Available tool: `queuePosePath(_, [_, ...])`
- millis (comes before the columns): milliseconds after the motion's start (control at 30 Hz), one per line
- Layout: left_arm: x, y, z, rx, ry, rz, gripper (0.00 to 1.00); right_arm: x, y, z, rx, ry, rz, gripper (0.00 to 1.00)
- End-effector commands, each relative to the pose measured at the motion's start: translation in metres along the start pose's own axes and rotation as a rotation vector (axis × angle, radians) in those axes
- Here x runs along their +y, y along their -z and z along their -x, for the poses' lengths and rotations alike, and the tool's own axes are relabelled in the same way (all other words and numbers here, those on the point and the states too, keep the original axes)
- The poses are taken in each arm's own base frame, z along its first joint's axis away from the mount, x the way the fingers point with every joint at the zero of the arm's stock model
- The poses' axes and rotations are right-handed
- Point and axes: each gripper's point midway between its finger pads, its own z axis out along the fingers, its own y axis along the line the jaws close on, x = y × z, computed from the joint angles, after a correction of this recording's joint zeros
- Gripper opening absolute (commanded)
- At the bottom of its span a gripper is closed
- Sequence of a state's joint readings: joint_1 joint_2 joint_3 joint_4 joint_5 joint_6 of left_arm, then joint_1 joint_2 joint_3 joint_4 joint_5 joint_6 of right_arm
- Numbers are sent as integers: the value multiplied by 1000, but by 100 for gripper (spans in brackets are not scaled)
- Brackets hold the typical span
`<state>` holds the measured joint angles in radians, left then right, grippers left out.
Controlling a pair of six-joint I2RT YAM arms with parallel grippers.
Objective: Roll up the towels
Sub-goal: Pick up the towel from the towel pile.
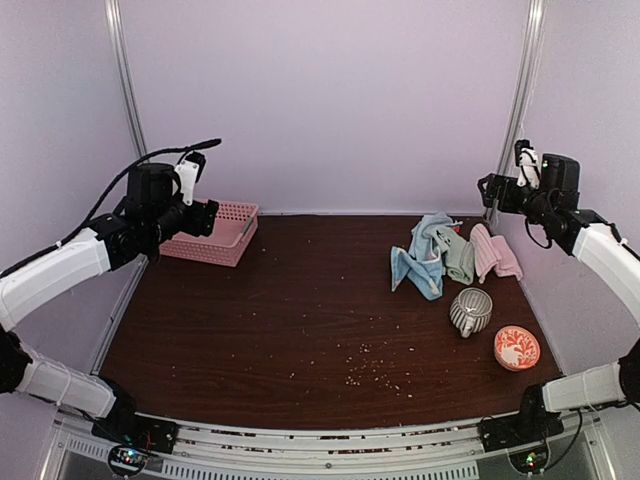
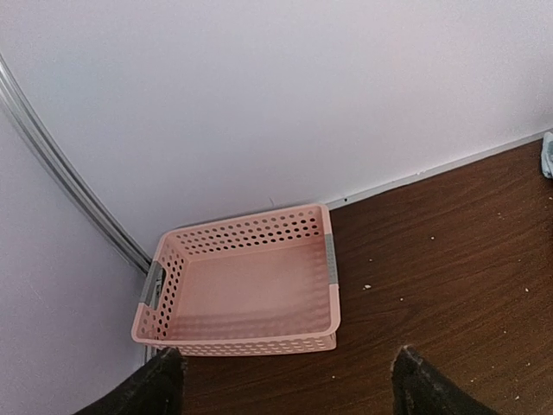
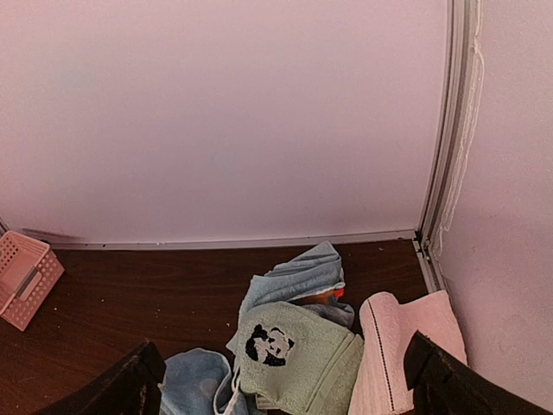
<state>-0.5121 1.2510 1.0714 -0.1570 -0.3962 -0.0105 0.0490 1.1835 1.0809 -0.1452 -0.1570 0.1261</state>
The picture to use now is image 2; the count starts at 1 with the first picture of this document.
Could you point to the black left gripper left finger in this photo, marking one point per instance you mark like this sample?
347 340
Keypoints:
155 388

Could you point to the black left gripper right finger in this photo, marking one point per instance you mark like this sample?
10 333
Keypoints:
420 388

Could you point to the pink perforated plastic basket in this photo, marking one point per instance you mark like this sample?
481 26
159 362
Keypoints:
260 284

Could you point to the light blue terry towel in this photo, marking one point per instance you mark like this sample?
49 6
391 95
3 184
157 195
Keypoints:
547 155

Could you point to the left aluminium frame post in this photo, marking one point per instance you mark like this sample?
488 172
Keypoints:
37 137

